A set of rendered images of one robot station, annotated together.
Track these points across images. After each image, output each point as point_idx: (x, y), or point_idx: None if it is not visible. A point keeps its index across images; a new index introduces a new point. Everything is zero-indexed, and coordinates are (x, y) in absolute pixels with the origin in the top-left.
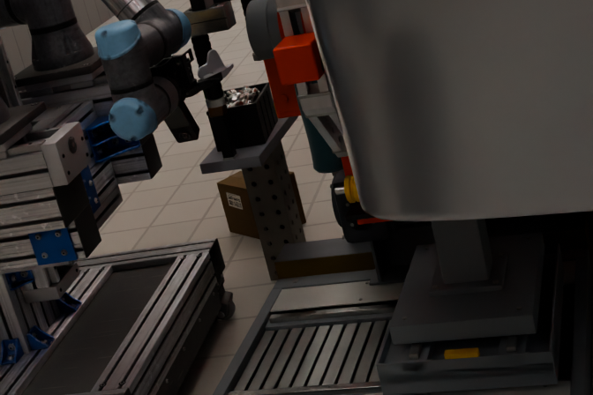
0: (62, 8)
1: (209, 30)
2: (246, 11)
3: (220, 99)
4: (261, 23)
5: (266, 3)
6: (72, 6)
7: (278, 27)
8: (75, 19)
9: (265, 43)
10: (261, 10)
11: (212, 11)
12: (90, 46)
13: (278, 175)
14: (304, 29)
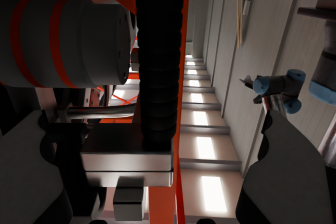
0: (330, 72)
1: (122, 157)
2: (121, 84)
3: None
4: (94, 73)
5: (93, 87)
6: (318, 63)
7: (64, 66)
8: (324, 54)
9: (91, 44)
10: (99, 83)
11: (110, 182)
12: (328, 27)
13: None
14: (20, 56)
